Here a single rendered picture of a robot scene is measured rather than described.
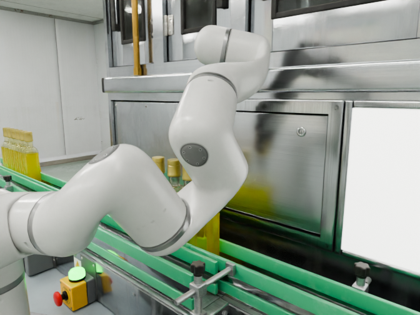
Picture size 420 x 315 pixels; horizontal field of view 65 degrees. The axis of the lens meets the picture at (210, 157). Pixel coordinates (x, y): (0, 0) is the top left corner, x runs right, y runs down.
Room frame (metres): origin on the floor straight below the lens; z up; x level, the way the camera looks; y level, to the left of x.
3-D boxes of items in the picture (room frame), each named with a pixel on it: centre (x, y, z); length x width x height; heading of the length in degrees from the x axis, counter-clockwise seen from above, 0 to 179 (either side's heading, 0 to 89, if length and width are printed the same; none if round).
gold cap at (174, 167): (0.86, 0.10, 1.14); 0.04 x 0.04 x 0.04
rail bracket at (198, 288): (0.61, 0.01, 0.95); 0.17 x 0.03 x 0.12; 138
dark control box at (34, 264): (1.03, 0.58, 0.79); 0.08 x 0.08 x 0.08; 48
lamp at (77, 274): (0.85, 0.37, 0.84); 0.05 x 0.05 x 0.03
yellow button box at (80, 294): (0.85, 0.37, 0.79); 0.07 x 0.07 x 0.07; 48
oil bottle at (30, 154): (1.52, 0.83, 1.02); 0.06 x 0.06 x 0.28; 48
